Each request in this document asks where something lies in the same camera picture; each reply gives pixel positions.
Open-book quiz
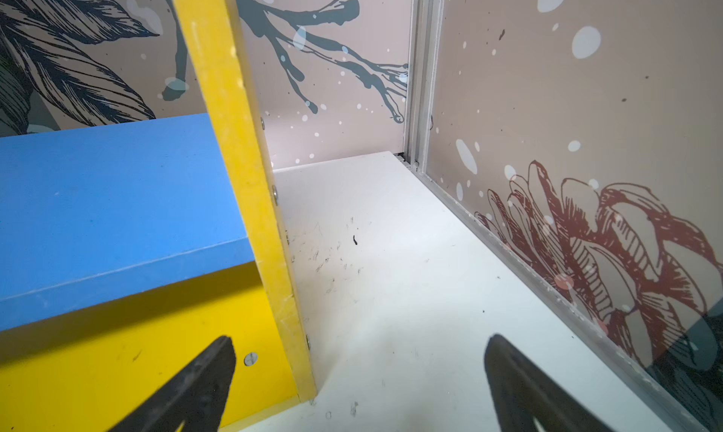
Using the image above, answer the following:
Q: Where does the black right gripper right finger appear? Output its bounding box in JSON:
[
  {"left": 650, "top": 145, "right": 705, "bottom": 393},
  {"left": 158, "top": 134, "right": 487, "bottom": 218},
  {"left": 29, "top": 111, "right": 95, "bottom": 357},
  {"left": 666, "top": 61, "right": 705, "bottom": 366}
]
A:
[{"left": 484, "top": 334, "right": 612, "bottom": 432}]

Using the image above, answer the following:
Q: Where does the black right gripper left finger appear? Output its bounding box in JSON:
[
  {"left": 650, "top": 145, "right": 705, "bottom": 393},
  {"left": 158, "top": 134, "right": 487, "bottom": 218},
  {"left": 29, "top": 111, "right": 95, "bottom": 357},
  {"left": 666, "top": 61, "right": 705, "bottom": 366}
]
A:
[{"left": 111, "top": 336, "right": 236, "bottom": 431}]

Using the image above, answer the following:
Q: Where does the yellow shelf with coloured boards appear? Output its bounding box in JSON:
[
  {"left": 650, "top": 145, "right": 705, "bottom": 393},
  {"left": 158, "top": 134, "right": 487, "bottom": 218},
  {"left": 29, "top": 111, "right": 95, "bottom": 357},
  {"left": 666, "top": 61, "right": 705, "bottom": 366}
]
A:
[{"left": 1, "top": 0, "right": 316, "bottom": 431}]

